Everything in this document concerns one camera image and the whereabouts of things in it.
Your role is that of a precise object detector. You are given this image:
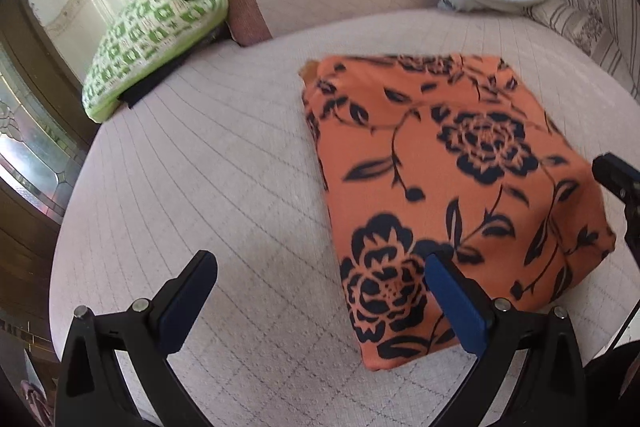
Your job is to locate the striped floral cushion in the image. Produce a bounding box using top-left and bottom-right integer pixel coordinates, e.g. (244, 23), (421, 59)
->
(522, 0), (640, 100)

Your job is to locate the dark folded cloth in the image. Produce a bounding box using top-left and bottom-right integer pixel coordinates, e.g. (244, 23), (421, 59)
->
(117, 32), (232, 110)

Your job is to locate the orange floral dress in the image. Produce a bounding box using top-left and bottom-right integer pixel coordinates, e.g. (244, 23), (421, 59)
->
(298, 52), (617, 372)

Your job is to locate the green checkered pillow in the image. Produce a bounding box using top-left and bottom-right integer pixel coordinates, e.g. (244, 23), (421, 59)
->
(82, 0), (235, 124)

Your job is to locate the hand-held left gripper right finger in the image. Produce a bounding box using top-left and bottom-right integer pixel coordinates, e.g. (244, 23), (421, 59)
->
(424, 252), (587, 427)

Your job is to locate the pink quilted bed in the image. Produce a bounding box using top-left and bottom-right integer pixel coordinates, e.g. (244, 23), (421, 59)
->
(48, 9), (640, 427)

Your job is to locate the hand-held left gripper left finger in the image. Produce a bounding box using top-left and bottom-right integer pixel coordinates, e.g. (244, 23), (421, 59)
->
(54, 250), (219, 427)

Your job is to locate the wooden door with stained glass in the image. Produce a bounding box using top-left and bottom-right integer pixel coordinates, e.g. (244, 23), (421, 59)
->
(0, 0), (101, 427)

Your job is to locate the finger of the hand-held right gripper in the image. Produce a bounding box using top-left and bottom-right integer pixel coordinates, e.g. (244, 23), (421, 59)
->
(592, 152), (640, 253)

